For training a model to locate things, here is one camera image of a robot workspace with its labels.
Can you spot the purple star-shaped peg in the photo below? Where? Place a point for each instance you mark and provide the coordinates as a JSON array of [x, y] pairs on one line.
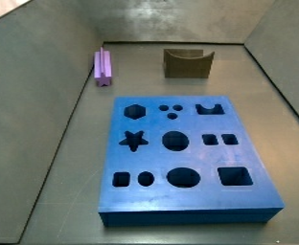
[[102, 69]]

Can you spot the dark curved fixture block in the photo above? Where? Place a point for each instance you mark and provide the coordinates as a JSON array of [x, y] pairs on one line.
[[186, 63]]

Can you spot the blue shape-sorting board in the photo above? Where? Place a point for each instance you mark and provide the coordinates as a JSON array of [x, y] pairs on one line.
[[181, 166]]

